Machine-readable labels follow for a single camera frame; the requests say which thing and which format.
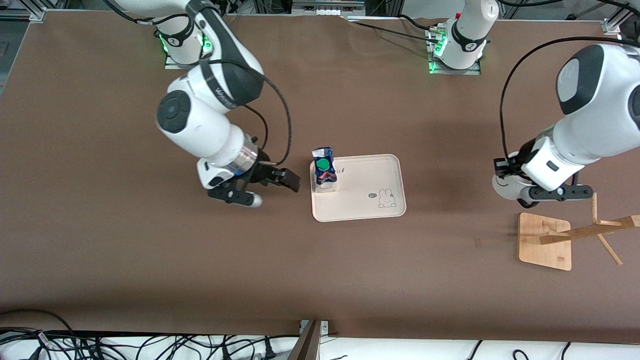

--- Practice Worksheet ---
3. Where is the cream tray with rabbit print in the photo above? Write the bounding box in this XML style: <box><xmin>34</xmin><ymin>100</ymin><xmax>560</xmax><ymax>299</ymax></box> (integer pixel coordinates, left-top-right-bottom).
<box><xmin>310</xmin><ymin>154</ymin><xmax>407</xmax><ymax>223</ymax></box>

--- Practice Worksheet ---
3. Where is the black cable to arm base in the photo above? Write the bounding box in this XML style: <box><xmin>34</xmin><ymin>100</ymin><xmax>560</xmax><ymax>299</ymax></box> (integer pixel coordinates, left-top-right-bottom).
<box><xmin>347</xmin><ymin>14</ymin><xmax>441</xmax><ymax>45</ymax></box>

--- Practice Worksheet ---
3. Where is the grey power strip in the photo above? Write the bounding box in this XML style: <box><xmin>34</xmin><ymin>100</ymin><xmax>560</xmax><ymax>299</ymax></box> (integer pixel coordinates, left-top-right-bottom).
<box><xmin>291</xmin><ymin>0</ymin><xmax>367</xmax><ymax>17</ymax></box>

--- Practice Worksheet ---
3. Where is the silver beam bracket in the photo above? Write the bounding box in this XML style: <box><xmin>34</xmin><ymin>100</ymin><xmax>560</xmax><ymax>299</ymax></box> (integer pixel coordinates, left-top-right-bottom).
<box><xmin>299</xmin><ymin>319</ymin><xmax>331</xmax><ymax>335</ymax></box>

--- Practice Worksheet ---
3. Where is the white smiley mug black handle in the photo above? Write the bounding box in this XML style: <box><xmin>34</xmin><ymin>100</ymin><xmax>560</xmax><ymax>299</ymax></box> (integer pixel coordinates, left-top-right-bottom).
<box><xmin>492</xmin><ymin>172</ymin><xmax>540</xmax><ymax>209</ymax></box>

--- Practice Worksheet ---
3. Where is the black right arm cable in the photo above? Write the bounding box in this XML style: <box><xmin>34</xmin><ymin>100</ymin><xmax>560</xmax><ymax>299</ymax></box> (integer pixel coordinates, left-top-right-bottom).
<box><xmin>202</xmin><ymin>59</ymin><xmax>293</xmax><ymax>167</ymax></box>

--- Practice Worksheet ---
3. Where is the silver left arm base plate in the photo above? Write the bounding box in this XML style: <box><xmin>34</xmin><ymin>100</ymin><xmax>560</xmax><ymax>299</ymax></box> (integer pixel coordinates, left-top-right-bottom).
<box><xmin>426</xmin><ymin>27</ymin><xmax>483</xmax><ymax>76</ymax></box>

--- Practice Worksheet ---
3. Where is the wooden mug tree rack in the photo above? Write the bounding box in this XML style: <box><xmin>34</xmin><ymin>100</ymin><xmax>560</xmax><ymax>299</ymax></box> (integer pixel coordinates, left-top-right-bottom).
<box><xmin>517</xmin><ymin>192</ymin><xmax>640</xmax><ymax>272</ymax></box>

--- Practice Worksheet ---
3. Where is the blue milk carton green cap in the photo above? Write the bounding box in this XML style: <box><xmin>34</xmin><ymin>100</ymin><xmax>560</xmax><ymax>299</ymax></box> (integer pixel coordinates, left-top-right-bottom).
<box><xmin>311</xmin><ymin>146</ymin><xmax>339</xmax><ymax>194</ymax></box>

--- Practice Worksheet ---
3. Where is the brown camera stand beam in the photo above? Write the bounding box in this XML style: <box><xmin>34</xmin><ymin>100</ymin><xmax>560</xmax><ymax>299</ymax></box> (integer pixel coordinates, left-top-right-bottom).
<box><xmin>289</xmin><ymin>320</ymin><xmax>323</xmax><ymax>360</ymax></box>

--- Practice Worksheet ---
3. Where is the aluminium frame profile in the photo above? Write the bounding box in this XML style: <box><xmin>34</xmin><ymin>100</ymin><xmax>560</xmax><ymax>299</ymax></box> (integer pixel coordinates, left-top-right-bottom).
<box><xmin>0</xmin><ymin>6</ymin><xmax>48</xmax><ymax>22</ymax></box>
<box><xmin>602</xmin><ymin>10</ymin><xmax>632</xmax><ymax>37</ymax></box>

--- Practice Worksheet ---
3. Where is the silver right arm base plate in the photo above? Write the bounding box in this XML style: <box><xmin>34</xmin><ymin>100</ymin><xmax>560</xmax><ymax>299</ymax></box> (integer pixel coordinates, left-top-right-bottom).
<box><xmin>164</xmin><ymin>47</ymin><xmax>217</xmax><ymax>71</ymax></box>

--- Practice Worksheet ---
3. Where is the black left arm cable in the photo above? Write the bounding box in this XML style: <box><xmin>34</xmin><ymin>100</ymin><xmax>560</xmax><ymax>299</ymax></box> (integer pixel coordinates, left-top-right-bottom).
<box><xmin>499</xmin><ymin>36</ymin><xmax>640</xmax><ymax>162</ymax></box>

